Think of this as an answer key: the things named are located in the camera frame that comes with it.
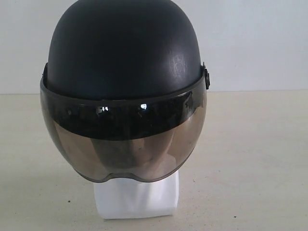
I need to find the black helmet with tinted visor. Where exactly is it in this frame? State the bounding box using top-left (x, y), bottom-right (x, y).
top-left (40, 0), bottom-right (209, 183)

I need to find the white mannequin head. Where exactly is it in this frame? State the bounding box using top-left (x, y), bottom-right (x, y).
top-left (94, 171), bottom-right (180, 219)

